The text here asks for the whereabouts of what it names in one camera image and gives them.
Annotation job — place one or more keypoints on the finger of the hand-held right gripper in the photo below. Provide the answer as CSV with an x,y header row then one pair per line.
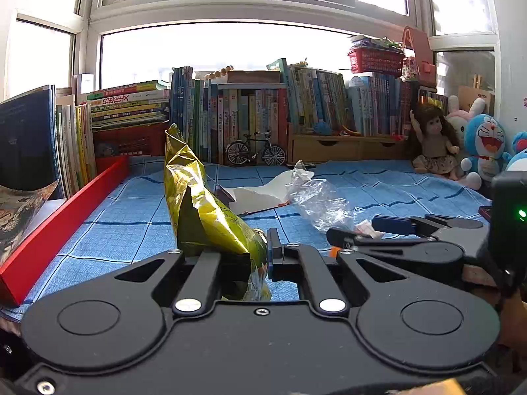
x,y
391,251
391,224

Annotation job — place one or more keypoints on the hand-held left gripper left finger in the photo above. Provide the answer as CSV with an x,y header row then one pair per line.
x,y
206,271

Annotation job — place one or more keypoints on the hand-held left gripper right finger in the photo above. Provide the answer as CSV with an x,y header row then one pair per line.
x,y
272,255

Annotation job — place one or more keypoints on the orange-white paper envelope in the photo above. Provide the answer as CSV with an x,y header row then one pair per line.
x,y
263,193

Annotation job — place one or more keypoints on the clear plastic bag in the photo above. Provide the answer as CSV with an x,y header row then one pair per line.
x,y
321,201

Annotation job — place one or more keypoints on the gold snack bag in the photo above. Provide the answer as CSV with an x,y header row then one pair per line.
x,y
197,197

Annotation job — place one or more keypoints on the row of tall standing books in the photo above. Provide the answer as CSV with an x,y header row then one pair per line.
x,y
230,115

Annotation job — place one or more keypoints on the row of pale upright books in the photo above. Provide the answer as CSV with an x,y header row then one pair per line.
x,y
74,148

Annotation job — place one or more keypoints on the stack of flat books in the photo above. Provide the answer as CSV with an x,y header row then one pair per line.
x,y
123,107

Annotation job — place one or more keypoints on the wooden drawer organizer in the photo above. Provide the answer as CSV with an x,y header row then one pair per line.
x,y
350,148

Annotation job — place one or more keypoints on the brown-haired doll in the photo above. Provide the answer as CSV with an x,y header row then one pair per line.
x,y
434,144

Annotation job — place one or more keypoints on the blue cat plush toy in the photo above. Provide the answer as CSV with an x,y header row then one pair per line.
x,y
488,140

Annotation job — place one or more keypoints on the blue checked cloth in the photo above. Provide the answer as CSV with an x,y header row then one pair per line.
x,y
123,214

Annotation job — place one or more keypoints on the black bicycle model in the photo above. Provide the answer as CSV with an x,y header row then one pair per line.
x,y
236,154

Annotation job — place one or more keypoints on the blue yarn ball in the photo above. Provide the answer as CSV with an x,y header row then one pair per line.
x,y
322,128

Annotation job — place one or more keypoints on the pink white rabbit plush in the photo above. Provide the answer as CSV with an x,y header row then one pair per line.
x,y
457,121

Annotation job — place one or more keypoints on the long red box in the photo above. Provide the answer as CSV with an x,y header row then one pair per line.
x,y
61,230

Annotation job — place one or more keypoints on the red plastic crate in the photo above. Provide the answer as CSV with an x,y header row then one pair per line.
x,y
131,140

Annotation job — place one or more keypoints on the red mesh basket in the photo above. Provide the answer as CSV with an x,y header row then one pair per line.
x,y
376,63

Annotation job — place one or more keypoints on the red angular plastic object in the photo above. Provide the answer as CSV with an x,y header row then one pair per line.
x,y
424,53

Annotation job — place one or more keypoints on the wooden box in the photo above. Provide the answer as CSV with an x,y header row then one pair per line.
x,y
253,77

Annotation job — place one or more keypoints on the open printed magazine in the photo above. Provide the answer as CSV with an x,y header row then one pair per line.
x,y
20,214

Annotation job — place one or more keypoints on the small white box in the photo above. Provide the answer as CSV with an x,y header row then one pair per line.
x,y
83,84

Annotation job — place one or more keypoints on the large dark blue book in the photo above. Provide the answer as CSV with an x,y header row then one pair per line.
x,y
24,140

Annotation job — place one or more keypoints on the white window frame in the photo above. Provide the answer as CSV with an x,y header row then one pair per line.
x,y
247,13

